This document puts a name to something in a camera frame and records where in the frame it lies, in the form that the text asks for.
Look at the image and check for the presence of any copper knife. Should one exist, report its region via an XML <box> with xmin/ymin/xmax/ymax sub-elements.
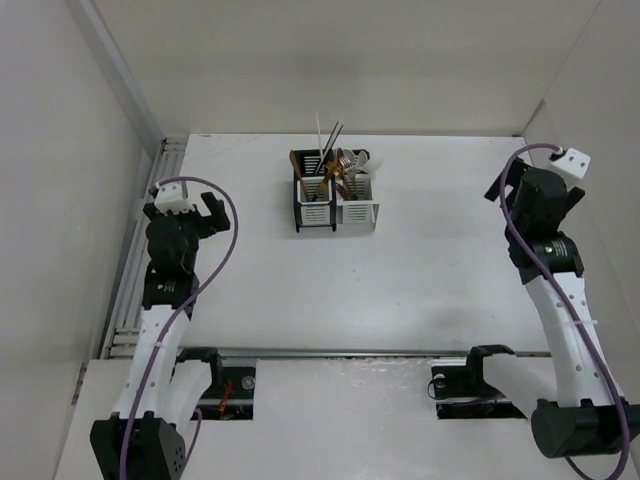
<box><xmin>289</xmin><ymin>150</ymin><xmax>302</xmax><ymax>181</ymax></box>

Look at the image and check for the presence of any white chopstick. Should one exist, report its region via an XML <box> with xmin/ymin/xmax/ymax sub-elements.
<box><xmin>316</xmin><ymin>121</ymin><xmax>344</xmax><ymax>176</ymax></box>
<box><xmin>315</xmin><ymin>112</ymin><xmax>324</xmax><ymax>172</ymax></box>

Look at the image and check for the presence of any small white ceramic spoon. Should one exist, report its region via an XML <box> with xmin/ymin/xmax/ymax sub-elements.
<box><xmin>355</xmin><ymin>150</ymin><xmax>369</xmax><ymax>171</ymax></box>

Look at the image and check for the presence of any gold fork green handle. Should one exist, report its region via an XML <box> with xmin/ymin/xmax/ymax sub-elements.
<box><xmin>334</xmin><ymin>148</ymin><xmax>350</xmax><ymax>179</ymax></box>

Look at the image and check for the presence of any silver copper fork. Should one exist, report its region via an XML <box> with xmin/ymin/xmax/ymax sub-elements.
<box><xmin>343</xmin><ymin>150</ymin><xmax>357</xmax><ymax>200</ymax></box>

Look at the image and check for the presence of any gold knife green handle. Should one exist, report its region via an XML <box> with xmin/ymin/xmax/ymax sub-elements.
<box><xmin>312</xmin><ymin>160</ymin><xmax>337</xmax><ymax>202</ymax></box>

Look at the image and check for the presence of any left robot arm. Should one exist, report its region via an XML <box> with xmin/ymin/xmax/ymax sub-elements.
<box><xmin>90</xmin><ymin>186</ymin><xmax>237</xmax><ymax>479</ymax></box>

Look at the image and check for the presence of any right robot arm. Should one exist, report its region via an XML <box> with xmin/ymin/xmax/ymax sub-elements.
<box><xmin>463</xmin><ymin>158</ymin><xmax>639</xmax><ymax>458</ymax></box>

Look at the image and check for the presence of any black slotted utensil container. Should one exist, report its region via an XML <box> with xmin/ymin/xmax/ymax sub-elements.
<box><xmin>293</xmin><ymin>150</ymin><xmax>337</xmax><ymax>233</ymax></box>

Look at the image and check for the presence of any white slotted utensil container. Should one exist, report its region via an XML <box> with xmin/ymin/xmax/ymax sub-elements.
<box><xmin>336</xmin><ymin>149</ymin><xmax>380</xmax><ymax>231</ymax></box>

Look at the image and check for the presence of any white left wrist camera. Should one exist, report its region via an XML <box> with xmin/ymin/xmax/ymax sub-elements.
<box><xmin>152</xmin><ymin>181</ymin><xmax>196</xmax><ymax>215</ymax></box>

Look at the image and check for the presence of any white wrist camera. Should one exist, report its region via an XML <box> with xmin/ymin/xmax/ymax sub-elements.
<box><xmin>547</xmin><ymin>148</ymin><xmax>591</xmax><ymax>183</ymax></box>
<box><xmin>152</xmin><ymin>181</ymin><xmax>196</xmax><ymax>215</ymax></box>

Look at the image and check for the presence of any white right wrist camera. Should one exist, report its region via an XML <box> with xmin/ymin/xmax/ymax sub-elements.
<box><xmin>547</xmin><ymin>148</ymin><xmax>591</xmax><ymax>183</ymax></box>

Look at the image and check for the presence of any aluminium rail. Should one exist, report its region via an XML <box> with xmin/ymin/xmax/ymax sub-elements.
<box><xmin>99</xmin><ymin>137</ymin><xmax>601</xmax><ymax>366</ymax></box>

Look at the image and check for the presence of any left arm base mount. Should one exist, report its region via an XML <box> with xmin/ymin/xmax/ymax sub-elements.
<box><xmin>176</xmin><ymin>347</ymin><xmax>257</xmax><ymax>421</ymax></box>

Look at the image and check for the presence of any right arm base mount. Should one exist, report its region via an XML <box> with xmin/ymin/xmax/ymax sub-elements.
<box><xmin>426</xmin><ymin>345</ymin><xmax>526</xmax><ymax>420</ymax></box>

